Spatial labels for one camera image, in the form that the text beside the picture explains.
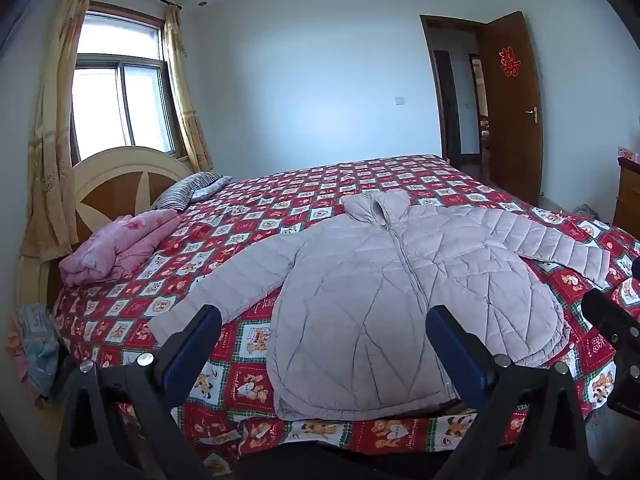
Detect red double happiness decoration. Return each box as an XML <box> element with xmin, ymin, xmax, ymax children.
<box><xmin>499</xmin><ymin>46</ymin><xmax>522</xmax><ymax>77</ymax></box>

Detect silver door handle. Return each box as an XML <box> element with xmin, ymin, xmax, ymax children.
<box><xmin>525</xmin><ymin>106</ymin><xmax>539</xmax><ymax>124</ymax></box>

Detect yellow right curtain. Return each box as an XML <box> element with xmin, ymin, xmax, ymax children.
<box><xmin>163</xmin><ymin>4</ymin><xmax>214</xmax><ymax>171</ymax></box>

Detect red patterned bed quilt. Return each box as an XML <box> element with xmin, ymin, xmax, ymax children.
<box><xmin>55</xmin><ymin>155</ymin><xmax>639</xmax><ymax>474</ymax></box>

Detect yellow curtain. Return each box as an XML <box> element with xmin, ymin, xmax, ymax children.
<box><xmin>163</xmin><ymin>4</ymin><xmax>214</xmax><ymax>171</ymax></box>
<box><xmin>21</xmin><ymin>0</ymin><xmax>90</xmax><ymax>262</ymax></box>

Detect striped grey pillow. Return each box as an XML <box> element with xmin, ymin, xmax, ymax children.
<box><xmin>151</xmin><ymin>171</ymin><xmax>232</xmax><ymax>212</ymax></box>

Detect cream and brown headboard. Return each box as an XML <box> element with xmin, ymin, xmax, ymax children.
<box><xmin>16</xmin><ymin>146</ymin><xmax>193</xmax><ymax>307</ymax></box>

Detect dark brown door frame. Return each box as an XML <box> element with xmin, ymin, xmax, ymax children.
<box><xmin>421</xmin><ymin>15</ymin><xmax>488</xmax><ymax>178</ymax></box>

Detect yellow left curtain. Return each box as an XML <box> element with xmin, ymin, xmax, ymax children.
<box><xmin>21</xmin><ymin>0</ymin><xmax>90</xmax><ymax>262</ymax></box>

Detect light pink puffer jacket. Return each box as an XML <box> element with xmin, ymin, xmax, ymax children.
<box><xmin>150</xmin><ymin>190</ymin><xmax>611</xmax><ymax>422</ymax></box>

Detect clothes pile on floor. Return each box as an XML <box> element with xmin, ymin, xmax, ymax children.
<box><xmin>572</xmin><ymin>204</ymin><xmax>599</xmax><ymax>220</ymax></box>

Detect folded pink blanket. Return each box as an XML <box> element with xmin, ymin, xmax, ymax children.
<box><xmin>58</xmin><ymin>209</ymin><xmax>181</xmax><ymax>287</ymax></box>

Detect brown wooden cabinet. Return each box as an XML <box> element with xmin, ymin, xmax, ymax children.
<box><xmin>613</xmin><ymin>157</ymin><xmax>640</xmax><ymax>238</ymax></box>

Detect brown wooden door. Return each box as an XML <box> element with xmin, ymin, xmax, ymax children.
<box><xmin>480</xmin><ymin>11</ymin><xmax>544</xmax><ymax>206</ymax></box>

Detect window with grey frame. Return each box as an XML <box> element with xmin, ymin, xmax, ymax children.
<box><xmin>70</xmin><ymin>2</ymin><xmax>186</xmax><ymax>164</ymax></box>

